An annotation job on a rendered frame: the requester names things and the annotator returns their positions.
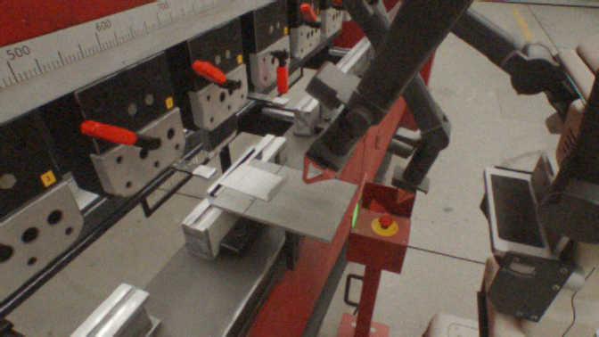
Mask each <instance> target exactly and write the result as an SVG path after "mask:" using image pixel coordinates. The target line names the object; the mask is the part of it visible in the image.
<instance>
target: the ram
mask: <svg viewBox="0 0 599 337"><path fill-rule="evenodd" d="M159 1H161V0H0V48H2V47H6V46H8V45H14V44H18V43H21V42H24V41H27V40H30V39H34V38H37V37H42V36H45V35H49V34H53V33H55V32H59V31H62V30H65V29H70V28H74V26H77V25H80V24H83V23H87V22H89V21H96V20H99V19H101V18H105V17H108V16H111V15H115V14H118V13H121V12H126V11H129V10H134V8H136V7H139V6H143V5H146V4H151V3H155V2H159ZM273 1H274V0H233V1H230V2H228V3H225V4H221V5H219V6H216V7H213V8H210V9H208V10H206V11H203V12H199V13H196V14H194V15H193V16H191V17H188V18H186V19H183V20H181V21H176V22H174V23H171V24H168V25H167V26H164V27H161V28H159V29H155V30H152V32H149V33H147V34H144V35H141V36H140V37H135V38H132V39H129V40H128V41H125V42H122V43H120V44H117V45H113V46H110V47H108V49H105V50H102V51H101V52H98V53H94V54H90V55H88V56H86V57H83V58H81V59H78V60H75V61H74V62H68V63H66V64H63V65H62V66H61V67H59V68H56V69H54V70H49V71H47V72H44V73H42V74H39V75H36V76H35V77H32V78H27V79H24V80H22V81H20V82H17V83H15V84H11V85H9V86H5V87H2V89H1V88H0V124H1V123H3V122H5V121H7V120H9V119H13V118H15V117H18V116H20V115H21V114H23V113H25V112H28V111H32V110H34V109H36V108H38V107H40V105H42V104H44V103H48V102H51V101H52V100H55V99H57V98H59V97H61V96H63V95H66V94H68V93H70V92H74V91H76V90H78V89H80V88H81V87H84V86H85V85H87V84H89V83H92V82H94V81H96V80H98V79H100V78H104V77H106V76H108V75H110V74H112V73H114V72H116V71H119V70H121V69H123V68H125V67H126V66H129V65H131V64H133V63H135V62H139V61H141V60H143V59H145V58H148V57H150V56H152V55H154V54H156V53H158V52H160V51H162V50H164V49H167V48H169V47H171V46H172V45H176V44H178V43H181V42H183V41H185V40H187V39H189V38H191V37H193V36H195V35H197V34H200V33H201V32H204V31H206V30H208V29H211V28H214V27H216V26H218V25H220V24H223V23H225V22H227V21H229V20H231V19H232V18H234V17H237V16H239V15H242V14H244V13H246V12H248V11H251V10H254V9H256V8H258V7H260V6H262V5H264V4H267V3H270V2H273Z"/></svg>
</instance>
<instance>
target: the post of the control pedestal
mask: <svg viewBox="0 0 599 337"><path fill-rule="evenodd" d="M381 277H382V269H379V268H376V267H369V266H365V273H364V280H363V285H362V292H361V298H360V303H358V310H357V321H356V327H355V333H354V337H369V332H370V327H371V323H372V319H373V310H374V305H375V301H376V296H378V291H379V286H380V281H381Z"/></svg>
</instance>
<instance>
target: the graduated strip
mask: <svg viewBox="0 0 599 337"><path fill-rule="evenodd" d="M230 1H233V0H161V1H159V2H155V3H151V4H146V5H143V6H139V7H136V8H134V10H129V11H126V12H121V13H118V14H115V15H111V16H108V17H105V18H101V19H99V20H96V21H89V22H87V23H83V24H80V25H77V26H74V28H70V29H65V30H62V31H59V32H55V33H53V34H49V35H45V36H42V37H37V38H34V39H30V40H27V41H24V42H21V43H18V44H14V45H8V46H6V47H2V48H0V88H1V89H2V87H5V86H9V85H11V84H15V83H17V82H20V81H22V80H24V79H27V78H32V77H35V76H36V75H39V74H42V73H44V72H47V71H49V70H54V69H56V68H59V67H61V66H62V65H63V64H66V63H68V62H74V61H75V60H78V59H81V58H83V57H86V56H88V55H90V54H94V53H98V52H101V51H102V50H105V49H108V47H110V46H113V45H117V44H120V43H122V42H125V41H128V40H129V39H132V38H135V37H140V36H141V35H144V34H147V33H149V32H152V30H155V29H159V28H161V27H164V26H167V25H168V24H171V23H174V22H176V21H181V20H183V19H186V18H188V17H191V16H193V15H194V14H196V13H199V12H203V11H206V10H208V9H210V8H213V7H216V6H219V5H221V4H225V3H228V2H230Z"/></svg>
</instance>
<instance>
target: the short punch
mask: <svg viewBox="0 0 599 337"><path fill-rule="evenodd" d="M237 128H238V126H237V118H236V112H234V113H233V114H232V115H231V117H229V118H228V119H227V120H224V121H223V122H222V123H221V124H219V125H218V126H217V127H215V128H214V129H213V130H208V129H204V128H201V129H200V131H201V141H202V146H203V150H204V151H205V152H208V153H209V159H212V158H213V157H214V156H215V155H216V154H217V153H218V152H219V151H221V149H222V148H223V147H224V146H225V145H227V144H228V143H229V142H231V141H232V140H233V139H234V138H235V130H236V129H237Z"/></svg>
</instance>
